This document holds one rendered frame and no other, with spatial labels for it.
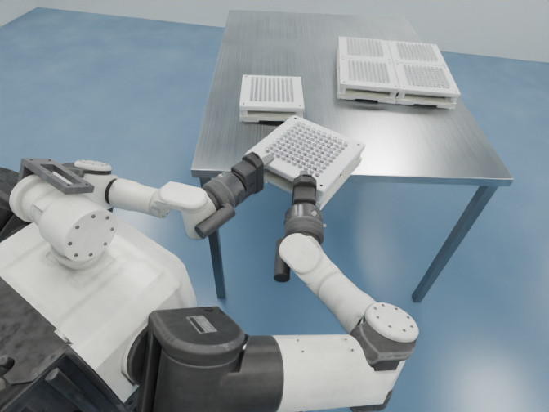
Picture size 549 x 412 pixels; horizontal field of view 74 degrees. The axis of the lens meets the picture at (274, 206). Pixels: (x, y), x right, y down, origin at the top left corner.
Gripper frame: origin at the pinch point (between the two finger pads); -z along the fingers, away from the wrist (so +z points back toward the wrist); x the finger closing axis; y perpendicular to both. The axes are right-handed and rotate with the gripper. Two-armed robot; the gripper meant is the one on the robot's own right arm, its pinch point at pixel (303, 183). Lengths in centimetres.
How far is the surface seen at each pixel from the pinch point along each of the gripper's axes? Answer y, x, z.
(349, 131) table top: 19, 19, -50
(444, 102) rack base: 61, 17, -71
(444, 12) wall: 156, 76, -348
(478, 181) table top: 62, 21, -27
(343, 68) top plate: 19, 12, -87
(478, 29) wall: 195, 89, -343
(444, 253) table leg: 67, 65, -29
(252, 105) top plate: -18, 11, -52
